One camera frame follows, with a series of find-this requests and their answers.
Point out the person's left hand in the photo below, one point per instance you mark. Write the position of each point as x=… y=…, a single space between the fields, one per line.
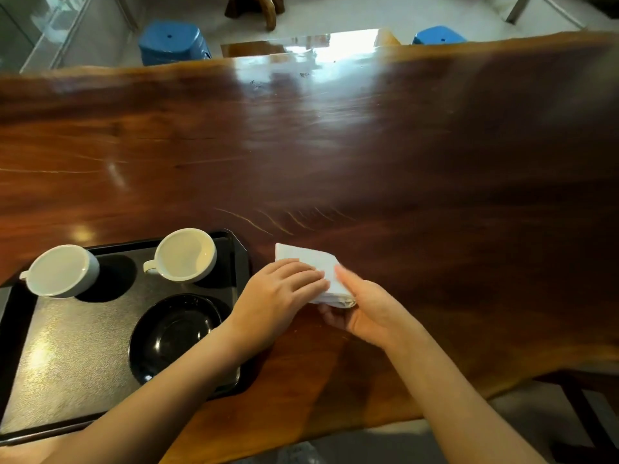
x=275 y=304

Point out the white cup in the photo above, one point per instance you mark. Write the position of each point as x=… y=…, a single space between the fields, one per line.
x=184 y=256
x=60 y=272

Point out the person's right forearm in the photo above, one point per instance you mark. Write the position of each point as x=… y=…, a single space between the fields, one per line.
x=459 y=410

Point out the black metal frame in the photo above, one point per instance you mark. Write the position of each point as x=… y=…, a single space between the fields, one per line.
x=585 y=415

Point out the person's left forearm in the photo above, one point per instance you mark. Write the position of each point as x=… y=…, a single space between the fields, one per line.
x=159 y=405

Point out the blue plastic stool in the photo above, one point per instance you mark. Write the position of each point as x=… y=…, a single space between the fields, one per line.
x=171 y=43
x=437 y=36

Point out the white napkin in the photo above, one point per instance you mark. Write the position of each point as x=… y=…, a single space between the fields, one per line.
x=309 y=258

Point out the black saucers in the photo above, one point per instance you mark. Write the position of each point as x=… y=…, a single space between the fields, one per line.
x=169 y=333

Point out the carved wooden root sculpture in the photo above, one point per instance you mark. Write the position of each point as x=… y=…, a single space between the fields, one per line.
x=258 y=7

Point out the black tray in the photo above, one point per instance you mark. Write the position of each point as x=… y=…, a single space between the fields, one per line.
x=72 y=362

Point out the grey metal framed counter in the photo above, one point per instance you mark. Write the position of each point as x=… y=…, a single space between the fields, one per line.
x=556 y=9

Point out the glass display cabinet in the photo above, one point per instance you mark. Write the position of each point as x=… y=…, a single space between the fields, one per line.
x=48 y=28

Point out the person's right hand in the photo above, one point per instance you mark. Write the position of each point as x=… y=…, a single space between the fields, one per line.
x=377 y=318

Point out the glossy wooden bench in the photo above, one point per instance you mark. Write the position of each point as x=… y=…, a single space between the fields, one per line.
x=256 y=47

